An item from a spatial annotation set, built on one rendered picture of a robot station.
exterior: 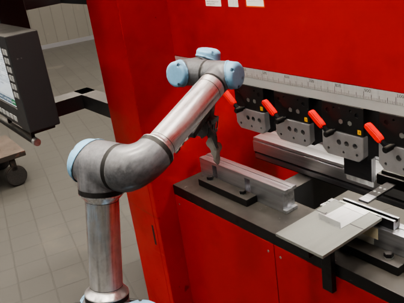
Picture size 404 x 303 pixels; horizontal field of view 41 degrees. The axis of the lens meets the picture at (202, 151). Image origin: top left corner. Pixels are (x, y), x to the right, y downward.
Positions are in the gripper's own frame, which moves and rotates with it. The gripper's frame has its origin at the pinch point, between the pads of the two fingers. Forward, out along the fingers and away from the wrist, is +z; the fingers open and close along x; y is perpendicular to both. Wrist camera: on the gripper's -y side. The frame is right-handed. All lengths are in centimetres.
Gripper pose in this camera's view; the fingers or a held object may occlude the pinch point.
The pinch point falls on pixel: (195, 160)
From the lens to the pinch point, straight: 172.9
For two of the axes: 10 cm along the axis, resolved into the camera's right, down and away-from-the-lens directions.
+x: -9.0, -2.3, 3.6
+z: -0.9, 9.2, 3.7
